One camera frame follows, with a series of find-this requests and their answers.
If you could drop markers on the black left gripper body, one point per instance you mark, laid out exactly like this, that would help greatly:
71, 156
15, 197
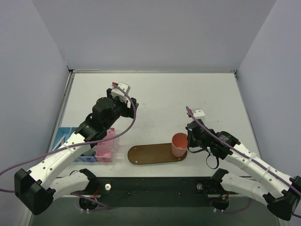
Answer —
128, 108

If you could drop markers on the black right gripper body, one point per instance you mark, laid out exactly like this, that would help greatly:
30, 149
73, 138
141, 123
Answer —
192, 136

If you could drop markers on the coral plastic cup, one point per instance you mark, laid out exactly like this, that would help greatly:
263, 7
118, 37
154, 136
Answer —
179, 144

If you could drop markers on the clear crystal toothbrush holder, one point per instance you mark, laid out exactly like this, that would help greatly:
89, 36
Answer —
109, 146

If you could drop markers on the green plastic cup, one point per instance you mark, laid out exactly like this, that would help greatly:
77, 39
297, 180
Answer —
88, 153

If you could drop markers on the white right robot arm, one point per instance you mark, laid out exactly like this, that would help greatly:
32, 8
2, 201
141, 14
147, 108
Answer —
279, 192

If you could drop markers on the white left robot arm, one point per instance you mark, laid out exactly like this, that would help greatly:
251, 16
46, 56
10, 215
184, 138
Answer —
39, 186

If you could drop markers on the white toothbrush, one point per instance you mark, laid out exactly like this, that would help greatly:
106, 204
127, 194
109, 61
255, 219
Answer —
60, 142

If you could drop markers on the oval wooden tray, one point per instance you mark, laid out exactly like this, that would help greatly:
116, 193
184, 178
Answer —
153, 154

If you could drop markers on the pink plastic bin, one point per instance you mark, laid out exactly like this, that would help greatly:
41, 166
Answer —
102, 157

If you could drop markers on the light blue plastic bin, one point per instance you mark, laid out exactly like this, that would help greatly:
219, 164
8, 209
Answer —
62, 135

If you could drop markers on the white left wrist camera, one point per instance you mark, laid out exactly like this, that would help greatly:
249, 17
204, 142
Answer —
119, 90

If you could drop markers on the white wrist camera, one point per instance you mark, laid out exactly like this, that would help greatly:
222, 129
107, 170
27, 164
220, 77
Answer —
198, 113
119, 90

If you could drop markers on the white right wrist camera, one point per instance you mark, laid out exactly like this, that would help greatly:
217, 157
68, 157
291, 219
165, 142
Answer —
198, 113

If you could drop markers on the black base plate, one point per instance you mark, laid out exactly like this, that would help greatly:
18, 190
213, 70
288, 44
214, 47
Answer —
155, 192

